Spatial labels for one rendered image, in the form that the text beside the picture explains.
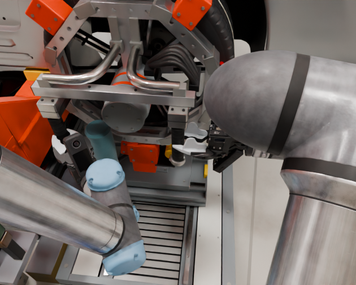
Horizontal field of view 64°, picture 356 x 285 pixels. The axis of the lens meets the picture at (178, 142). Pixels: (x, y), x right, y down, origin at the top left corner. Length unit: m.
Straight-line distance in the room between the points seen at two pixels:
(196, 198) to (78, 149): 0.85
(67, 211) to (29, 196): 0.06
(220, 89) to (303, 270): 0.20
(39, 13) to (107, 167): 0.51
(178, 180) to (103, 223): 1.02
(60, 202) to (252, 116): 0.26
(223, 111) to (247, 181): 1.46
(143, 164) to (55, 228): 0.85
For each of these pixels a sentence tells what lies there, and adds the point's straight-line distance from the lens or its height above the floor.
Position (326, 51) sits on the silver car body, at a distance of 1.17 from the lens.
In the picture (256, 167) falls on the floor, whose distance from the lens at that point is 1.85.
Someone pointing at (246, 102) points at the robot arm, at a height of 1.23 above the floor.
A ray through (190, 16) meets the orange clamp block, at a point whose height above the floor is 1.09.
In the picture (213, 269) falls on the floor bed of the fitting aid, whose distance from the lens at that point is 1.42.
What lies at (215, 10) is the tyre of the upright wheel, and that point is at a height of 1.07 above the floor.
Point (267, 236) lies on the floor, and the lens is 1.62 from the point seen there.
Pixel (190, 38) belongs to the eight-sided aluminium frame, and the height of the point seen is 1.03.
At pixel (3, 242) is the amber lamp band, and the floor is 0.60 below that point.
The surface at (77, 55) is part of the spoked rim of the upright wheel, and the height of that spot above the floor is 0.87.
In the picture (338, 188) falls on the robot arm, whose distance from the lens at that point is 0.29.
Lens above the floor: 1.42
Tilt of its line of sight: 48 degrees down
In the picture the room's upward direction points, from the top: straight up
